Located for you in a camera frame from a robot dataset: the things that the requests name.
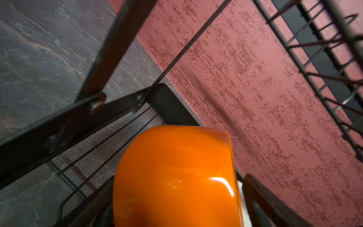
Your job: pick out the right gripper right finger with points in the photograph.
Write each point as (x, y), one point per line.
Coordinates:
(267, 210)

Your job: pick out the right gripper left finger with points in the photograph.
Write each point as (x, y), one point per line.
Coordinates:
(87, 211)

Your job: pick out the orange bowl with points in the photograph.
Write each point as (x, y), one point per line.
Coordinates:
(177, 176)

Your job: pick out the white bowl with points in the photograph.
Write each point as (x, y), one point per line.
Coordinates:
(245, 215)

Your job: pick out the black wire dish rack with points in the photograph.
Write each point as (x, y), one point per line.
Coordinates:
(80, 80)

